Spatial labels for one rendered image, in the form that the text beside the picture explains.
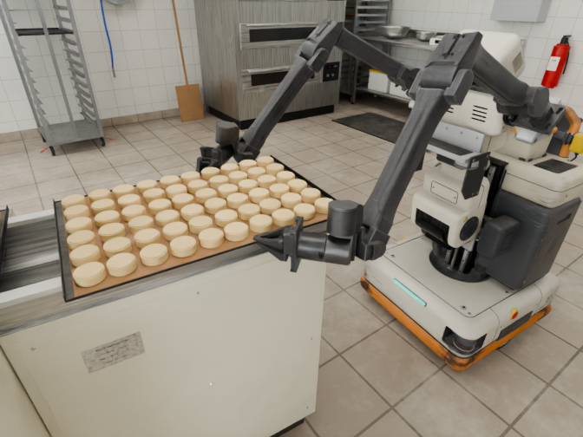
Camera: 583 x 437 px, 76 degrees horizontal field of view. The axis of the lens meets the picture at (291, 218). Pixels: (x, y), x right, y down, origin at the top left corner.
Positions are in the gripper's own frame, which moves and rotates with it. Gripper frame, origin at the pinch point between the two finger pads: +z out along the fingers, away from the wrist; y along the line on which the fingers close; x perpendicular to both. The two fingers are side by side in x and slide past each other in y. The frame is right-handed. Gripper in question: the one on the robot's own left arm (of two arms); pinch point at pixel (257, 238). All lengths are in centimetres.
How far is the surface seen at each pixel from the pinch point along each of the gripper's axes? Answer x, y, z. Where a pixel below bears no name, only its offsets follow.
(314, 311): 14.2, 31.8, -10.5
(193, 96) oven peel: 364, 57, 206
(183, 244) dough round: -8.4, -2.2, 12.3
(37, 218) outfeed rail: -4, 0, 52
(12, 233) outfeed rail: -8, 2, 56
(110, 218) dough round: -3.4, -2.6, 32.3
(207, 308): -6.2, 16.3, 10.5
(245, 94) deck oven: 339, 46, 129
